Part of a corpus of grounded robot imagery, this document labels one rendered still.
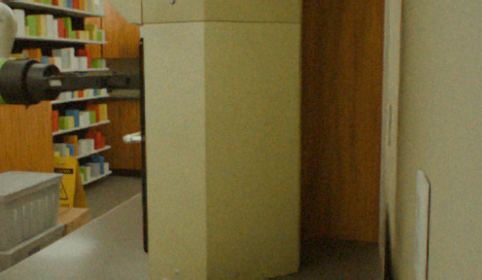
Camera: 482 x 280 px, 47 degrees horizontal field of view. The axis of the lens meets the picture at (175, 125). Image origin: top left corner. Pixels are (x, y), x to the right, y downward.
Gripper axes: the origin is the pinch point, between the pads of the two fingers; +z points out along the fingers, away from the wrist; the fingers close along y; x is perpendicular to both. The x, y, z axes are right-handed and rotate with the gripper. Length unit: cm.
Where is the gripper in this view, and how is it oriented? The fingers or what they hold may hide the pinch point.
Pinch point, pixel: (130, 82)
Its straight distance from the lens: 101.7
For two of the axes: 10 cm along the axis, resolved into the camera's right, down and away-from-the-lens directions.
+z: 9.4, 0.2, -3.3
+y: 3.4, -1.1, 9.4
